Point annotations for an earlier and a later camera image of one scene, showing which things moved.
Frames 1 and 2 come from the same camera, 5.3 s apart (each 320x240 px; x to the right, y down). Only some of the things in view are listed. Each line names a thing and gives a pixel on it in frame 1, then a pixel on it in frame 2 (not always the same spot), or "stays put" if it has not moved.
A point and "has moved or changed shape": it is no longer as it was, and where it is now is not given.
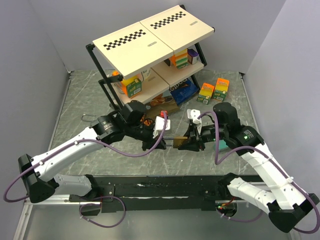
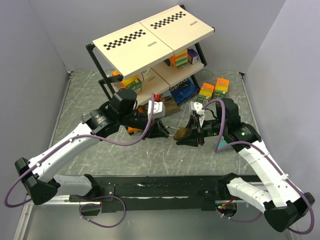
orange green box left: [205, 93] stays put
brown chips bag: [153, 108] stays put
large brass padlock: [177, 140] has moved or changed shape
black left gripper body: [145, 133] to [137, 119]
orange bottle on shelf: [117, 86] stays put
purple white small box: [192, 56] stays put
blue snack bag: [183, 90] stays put
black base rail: [131, 193] stays put
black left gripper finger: [149, 145] to [157, 129]
